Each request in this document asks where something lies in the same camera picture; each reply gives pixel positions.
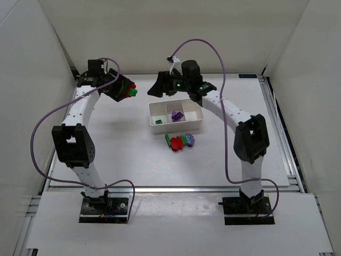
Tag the red green lego stack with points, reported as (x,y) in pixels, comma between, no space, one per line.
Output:
(131,91)

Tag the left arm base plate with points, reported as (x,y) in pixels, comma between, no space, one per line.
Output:
(104,209)

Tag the purple paw lego piece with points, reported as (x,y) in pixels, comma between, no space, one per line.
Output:
(190,140)

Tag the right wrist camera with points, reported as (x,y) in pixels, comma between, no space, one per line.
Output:
(173,61)

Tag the white divided plastic tray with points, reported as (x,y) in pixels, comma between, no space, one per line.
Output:
(192,119)

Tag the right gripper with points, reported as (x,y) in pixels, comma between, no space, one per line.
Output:
(164,85)

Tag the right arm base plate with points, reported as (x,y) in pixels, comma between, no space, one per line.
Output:
(237,213)

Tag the red green lego cluster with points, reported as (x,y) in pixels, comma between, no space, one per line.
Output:
(176,143)

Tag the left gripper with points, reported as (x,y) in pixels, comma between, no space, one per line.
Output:
(117,87)

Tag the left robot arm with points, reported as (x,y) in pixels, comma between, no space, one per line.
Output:
(73,143)

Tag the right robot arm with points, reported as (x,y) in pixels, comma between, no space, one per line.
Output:
(251,138)

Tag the purple lego brick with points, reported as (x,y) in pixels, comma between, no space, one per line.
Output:
(176,116)

